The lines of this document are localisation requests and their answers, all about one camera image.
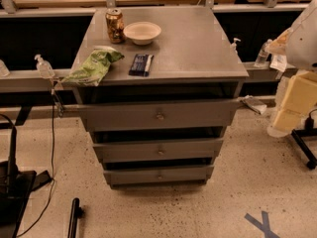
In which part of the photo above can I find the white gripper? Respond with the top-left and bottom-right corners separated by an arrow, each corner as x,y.
266,71 -> 317,138

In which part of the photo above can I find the grey top drawer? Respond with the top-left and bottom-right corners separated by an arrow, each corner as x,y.
79,99 -> 239,132

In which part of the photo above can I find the grey drawer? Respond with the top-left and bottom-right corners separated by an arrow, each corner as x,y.
79,99 -> 239,132
104,165 -> 214,186
93,138 -> 223,163

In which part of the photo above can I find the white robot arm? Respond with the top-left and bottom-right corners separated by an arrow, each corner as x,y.
266,0 -> 317,138

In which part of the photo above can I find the grey drawer cabinet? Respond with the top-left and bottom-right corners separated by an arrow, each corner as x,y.
73,6 -> 248,172

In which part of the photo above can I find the grey middle drawer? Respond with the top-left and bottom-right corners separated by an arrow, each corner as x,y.
93,138 -> 223,163

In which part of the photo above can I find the grey bottom drawer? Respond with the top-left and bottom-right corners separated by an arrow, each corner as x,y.
104,165 -> 214,186

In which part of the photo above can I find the black wheeled stand leg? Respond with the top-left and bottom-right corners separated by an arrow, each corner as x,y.
290,108 -> 317,171

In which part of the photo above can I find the white paper packet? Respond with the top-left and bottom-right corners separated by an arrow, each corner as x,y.
269,55 -> 287,72

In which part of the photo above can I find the clear plastic water bottle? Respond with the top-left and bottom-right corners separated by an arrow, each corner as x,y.
254,39 -> 272,67

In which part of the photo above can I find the small sanitizer pump bottle right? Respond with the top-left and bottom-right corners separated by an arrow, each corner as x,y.
231,38 -> 241,54

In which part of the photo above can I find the blue tape cross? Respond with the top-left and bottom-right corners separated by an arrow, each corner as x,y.
245,211 -> 280,238

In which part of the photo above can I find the dark blue snack packet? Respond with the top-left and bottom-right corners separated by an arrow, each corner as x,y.
129,54 -> 154,76

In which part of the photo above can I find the white bowl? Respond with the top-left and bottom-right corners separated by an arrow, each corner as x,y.
124,22 -> 161,46

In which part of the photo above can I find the green chip bag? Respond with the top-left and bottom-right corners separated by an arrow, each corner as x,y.
61,46 -> 124,86

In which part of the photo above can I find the gold soda can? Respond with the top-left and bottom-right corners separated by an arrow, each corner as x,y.
105,8 -> 125,44

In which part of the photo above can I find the black bar on floor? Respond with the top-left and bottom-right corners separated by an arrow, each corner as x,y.
67,197 -> 83,238

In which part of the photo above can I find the clear sanitizer pump bottle left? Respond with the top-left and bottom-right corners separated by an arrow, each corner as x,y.
35,55 -> 54,79

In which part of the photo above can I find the black stand base left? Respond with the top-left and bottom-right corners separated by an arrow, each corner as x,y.
0,114 -> 53,238

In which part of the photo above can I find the clear bottle far left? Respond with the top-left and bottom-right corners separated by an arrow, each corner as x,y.
0,59 -> 10,77

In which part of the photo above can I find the black cable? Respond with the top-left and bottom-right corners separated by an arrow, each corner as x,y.
16,88 -> 66,238

